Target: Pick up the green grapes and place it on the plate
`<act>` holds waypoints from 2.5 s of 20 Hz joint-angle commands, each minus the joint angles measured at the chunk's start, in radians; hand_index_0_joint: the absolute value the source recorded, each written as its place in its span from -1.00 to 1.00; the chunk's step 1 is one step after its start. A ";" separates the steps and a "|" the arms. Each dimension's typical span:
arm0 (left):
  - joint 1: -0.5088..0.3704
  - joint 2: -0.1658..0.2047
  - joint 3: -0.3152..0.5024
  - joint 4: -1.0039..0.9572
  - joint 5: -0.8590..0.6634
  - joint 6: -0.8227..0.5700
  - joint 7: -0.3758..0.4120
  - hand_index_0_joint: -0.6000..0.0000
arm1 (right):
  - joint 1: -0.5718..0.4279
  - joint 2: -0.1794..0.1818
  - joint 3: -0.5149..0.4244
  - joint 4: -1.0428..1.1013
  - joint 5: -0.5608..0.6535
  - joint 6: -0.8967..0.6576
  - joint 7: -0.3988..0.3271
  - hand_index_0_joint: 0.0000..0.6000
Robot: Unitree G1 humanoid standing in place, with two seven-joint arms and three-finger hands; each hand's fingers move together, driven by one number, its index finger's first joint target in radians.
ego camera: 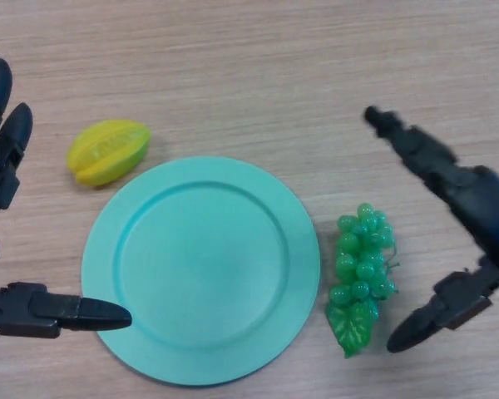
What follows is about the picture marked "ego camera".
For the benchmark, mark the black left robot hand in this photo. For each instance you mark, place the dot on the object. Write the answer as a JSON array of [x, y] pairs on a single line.
[[29, 309]]

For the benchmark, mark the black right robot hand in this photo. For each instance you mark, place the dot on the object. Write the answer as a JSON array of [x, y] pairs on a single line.
[[482, 208]]

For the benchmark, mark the green grape bunch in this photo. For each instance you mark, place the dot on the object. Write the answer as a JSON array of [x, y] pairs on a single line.
[[349, 245]]

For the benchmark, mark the round green plate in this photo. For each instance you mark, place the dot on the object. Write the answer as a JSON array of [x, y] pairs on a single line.
[[204, 266]]

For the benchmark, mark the yellow green starfruit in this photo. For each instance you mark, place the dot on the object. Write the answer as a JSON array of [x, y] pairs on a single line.
[[106, 151]]

